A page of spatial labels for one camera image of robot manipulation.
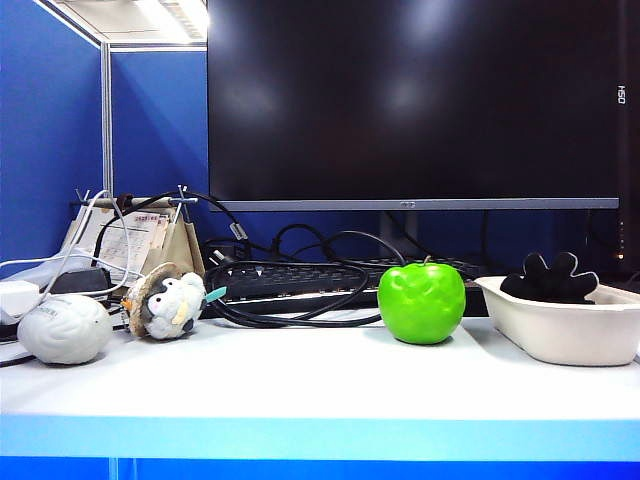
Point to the aluminium partition frame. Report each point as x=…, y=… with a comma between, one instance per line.
x=106, y=125

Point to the grey power plug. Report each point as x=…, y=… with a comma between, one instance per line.
x=218, y=257

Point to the white printed papers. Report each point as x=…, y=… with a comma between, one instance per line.
x=122, y=240

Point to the beige canvas calendar stand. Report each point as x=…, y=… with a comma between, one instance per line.
x=182, y=247

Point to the white power adapter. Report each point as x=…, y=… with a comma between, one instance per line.
x=17, y=300

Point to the large black computer monitor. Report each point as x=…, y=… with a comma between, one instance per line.
x=400, y=100

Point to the white brain-shaped stress ball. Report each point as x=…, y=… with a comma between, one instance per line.
x=62, y=330

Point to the green plastic apple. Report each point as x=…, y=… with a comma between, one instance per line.
x=420, y=305

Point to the reversible white black plush octopus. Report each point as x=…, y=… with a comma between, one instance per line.
x=550, y=282

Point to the black power adapter box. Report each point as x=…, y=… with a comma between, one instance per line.
x=80, y=281

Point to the cream paper lunch box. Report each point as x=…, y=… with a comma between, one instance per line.
x=560, y=332

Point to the penguin plush with straw hat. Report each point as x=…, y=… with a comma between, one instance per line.
x=167, y=305

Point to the black computer keyboard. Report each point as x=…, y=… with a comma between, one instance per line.
x=300, y=277

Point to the black monitor with white logo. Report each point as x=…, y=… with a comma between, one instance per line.
x=630, y=150

